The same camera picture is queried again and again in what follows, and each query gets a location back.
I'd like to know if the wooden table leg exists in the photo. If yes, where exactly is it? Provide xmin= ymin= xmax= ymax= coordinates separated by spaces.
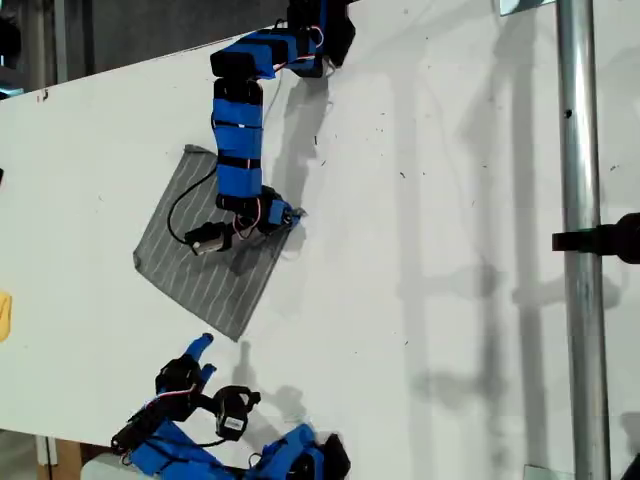
xmin=34 ymin=435 xmax=84 ymax=480

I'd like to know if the black clamp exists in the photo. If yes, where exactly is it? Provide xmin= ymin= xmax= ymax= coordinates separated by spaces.
xmin=551 ymin=212 xmax=640 ymax=265

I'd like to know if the steel post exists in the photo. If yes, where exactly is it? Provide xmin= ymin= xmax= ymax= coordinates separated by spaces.
xmin=554 ymin=0 xmax=612 ymax=480

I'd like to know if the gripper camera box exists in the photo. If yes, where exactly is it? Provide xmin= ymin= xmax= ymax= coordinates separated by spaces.
xmin=184 ymin=222 xmax=234 ymax=257
xmin=192 ymin=384 xmax=263 ymax=442

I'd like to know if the white box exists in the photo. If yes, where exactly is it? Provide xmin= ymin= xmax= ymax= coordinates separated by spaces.
xmin=79 ymin=452 xmax=151 ymax=480

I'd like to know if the grey striped towel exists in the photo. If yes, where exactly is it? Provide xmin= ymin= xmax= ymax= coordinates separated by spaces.
xmin=132 ymin=143 xmax=307 ymax=343

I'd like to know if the yellow object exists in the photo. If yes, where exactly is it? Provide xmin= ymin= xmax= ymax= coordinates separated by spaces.
xmin=0 ymin=292 xmax=14 ymax=344

